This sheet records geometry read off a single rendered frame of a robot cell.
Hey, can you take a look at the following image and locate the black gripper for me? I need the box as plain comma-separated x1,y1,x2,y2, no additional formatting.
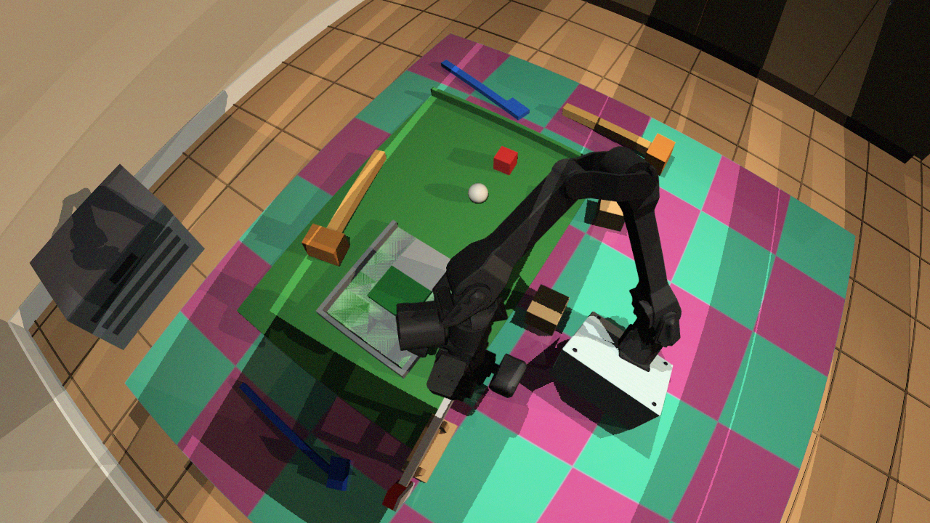
408,334,527,398

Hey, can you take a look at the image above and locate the white golf ball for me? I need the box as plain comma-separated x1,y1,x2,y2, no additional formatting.
468,183,488,203

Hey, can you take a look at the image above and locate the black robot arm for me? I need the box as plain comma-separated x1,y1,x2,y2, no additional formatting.
396,146,682,402

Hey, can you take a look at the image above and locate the orange cube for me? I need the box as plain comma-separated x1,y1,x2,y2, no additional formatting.
594,199,625,231
525,285,570,336

